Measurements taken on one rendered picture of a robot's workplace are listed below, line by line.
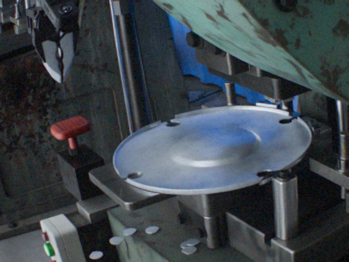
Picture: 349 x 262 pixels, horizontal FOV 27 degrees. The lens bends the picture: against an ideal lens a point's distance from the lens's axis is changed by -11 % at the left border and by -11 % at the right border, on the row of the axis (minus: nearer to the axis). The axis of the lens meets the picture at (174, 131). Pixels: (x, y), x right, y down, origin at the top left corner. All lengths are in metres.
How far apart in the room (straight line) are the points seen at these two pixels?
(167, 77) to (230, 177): 1.78
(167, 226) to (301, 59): 0.69
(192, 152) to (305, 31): 0.56
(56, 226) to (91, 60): 1.41
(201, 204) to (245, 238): 0.08
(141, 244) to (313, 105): 0.43
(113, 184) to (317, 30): 0.55
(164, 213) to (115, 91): 1.50
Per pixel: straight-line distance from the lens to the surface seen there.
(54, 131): 1.36
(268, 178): 0.99
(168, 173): 1.06
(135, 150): 1.15
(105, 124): 2.75
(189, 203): 1.12
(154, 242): 1.17
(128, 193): 1.02
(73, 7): 1.25
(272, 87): 1.04
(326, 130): 1.14
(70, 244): 1.30
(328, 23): 0.58
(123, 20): 1.96
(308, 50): 0.57
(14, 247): 2.62
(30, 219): 2.73
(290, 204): 0.98
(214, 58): 1.07
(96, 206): 1.32
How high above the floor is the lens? 1.21
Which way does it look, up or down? 21 degrees down
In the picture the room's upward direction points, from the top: 9 degrees counter-clockwise
